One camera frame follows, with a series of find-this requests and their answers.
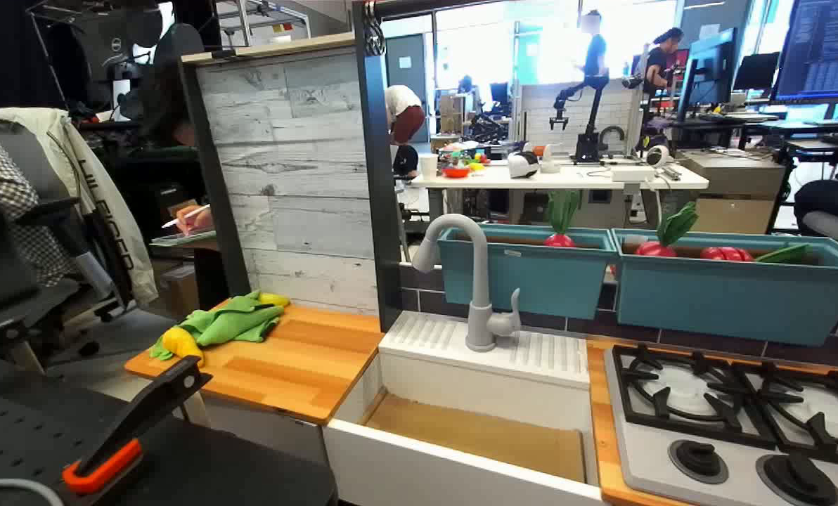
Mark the grey curved kitchen faucet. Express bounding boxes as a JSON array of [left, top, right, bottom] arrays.
[[411, 211, 527, 355]]

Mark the teal planter box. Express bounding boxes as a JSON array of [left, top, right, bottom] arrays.
[[610, 227, 838, 350], [433, 222, 619, 320]]

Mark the white toy kitchen sink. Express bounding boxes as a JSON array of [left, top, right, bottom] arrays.
[[322, 309, 605, 506]]

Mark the white and red round object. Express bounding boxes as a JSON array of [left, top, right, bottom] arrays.
[[385, 81, 429, 149]]

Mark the red toy radish with leaves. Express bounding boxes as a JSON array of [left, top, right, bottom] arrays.
[[540, 191, 585, 250], [633, 201, 702, 261]]

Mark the grey wood plank panel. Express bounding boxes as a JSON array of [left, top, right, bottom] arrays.
[[177, 33, 385, 319]]

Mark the white table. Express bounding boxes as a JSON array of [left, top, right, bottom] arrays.
[[413, 160, 711, 227]]

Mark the wooden countertop board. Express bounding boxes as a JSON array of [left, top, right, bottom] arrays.
[[121, 303, 385, 428]]

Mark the green cloth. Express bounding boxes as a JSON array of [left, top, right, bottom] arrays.
[[146, 291, 291, 362]]

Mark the tablet with teal case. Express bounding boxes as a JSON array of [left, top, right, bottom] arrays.
[[149, 227, 224, 257]]

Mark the yellow orange toy vegetable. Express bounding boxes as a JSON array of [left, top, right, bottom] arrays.
[[162, 324, 207, 362]]

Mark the person in blue shirt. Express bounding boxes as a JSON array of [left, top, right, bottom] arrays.
[[555, 10, 617, 115]]

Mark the white stove with black grates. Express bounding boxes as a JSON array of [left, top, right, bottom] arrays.
[[605, 343, 838, 506]]

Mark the red toy vegetable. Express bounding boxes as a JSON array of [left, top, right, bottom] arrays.
[[697, 244, 756, 265]]

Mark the person with dark hair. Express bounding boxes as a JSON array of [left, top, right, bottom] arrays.
[[641, 25, 693, 92]]

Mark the black clamp with orange tip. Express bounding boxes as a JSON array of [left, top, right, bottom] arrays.
[[60, 355, 214, 500]]

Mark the beige jacket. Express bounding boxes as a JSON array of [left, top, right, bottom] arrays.
[[0, 108, 162, 306]]

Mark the beige cabinet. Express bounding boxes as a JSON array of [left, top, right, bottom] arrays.
[[682, 146, 789, 237]]

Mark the black office chair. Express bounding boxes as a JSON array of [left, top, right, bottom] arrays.
[[0, 115, 121, 369]]

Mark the seated person in dark trousers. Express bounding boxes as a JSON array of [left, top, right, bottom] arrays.
[[793, 129, 838, 237]]

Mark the large computer monitor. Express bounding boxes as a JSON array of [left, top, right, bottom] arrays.
[[770, 0, 838, 108]]

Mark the black vertical post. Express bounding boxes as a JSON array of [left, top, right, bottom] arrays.
[[350, 0, 406, 333]]

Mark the grey cable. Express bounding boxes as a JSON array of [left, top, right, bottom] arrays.
[[0, 475, 66, 506]]

